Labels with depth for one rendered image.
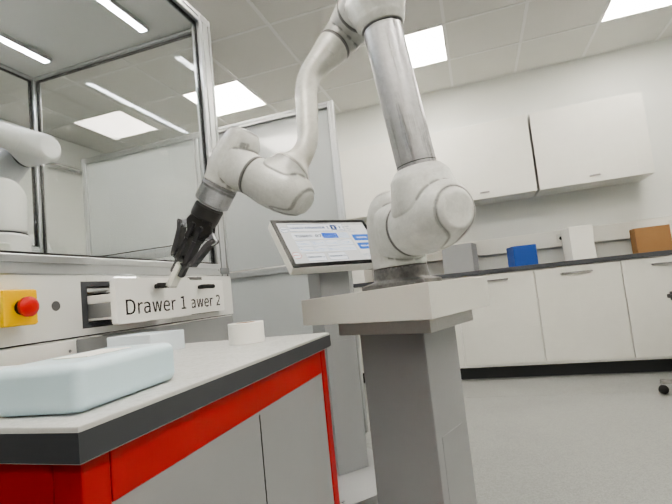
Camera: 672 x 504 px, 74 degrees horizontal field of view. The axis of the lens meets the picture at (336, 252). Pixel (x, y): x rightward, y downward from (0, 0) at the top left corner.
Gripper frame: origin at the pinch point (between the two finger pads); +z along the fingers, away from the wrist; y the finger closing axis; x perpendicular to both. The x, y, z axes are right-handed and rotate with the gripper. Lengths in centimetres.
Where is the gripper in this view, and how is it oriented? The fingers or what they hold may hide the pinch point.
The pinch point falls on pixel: (176, 274)
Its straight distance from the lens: 124.1
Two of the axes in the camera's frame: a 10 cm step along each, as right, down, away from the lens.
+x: -3.0, -0.6, -9.5
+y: -8.4, -4.7, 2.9
